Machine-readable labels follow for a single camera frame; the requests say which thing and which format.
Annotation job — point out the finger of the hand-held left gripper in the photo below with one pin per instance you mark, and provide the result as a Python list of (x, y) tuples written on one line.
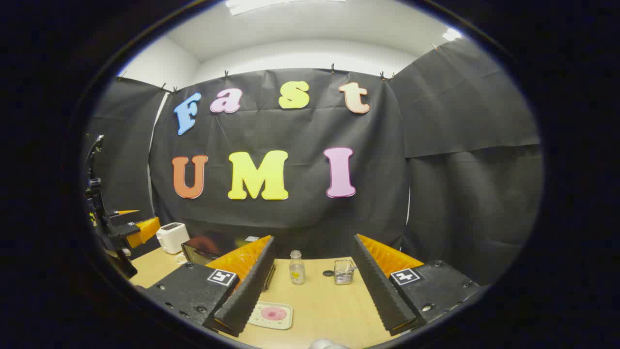
[(127, 212), (145, 230)]

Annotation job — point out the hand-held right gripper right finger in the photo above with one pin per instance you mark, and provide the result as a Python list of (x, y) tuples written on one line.
[(382, 295)]

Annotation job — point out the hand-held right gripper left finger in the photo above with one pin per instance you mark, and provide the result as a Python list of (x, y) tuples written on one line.
[(247, 295)]

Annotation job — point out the white square plate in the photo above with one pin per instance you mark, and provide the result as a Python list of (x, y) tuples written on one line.
[(256, 322)]

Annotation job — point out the pink ham slice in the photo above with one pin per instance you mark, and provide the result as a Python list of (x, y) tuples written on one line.
[(273, 313)]

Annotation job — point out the black electric oven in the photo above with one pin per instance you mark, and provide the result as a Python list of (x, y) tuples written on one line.
[(203, 248)]

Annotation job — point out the white toaster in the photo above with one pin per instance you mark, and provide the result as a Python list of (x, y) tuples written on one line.
[(172, 237)]

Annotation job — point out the white divided snack dish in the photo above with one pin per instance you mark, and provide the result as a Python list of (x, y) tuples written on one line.
[(180, 258)]

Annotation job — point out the clear glass bottle yellow label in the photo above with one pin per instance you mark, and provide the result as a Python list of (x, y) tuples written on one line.
[(297, 271)]

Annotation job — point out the ceiling light panel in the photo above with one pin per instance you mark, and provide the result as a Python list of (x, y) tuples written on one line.
[(281, 6), (451, 35)]

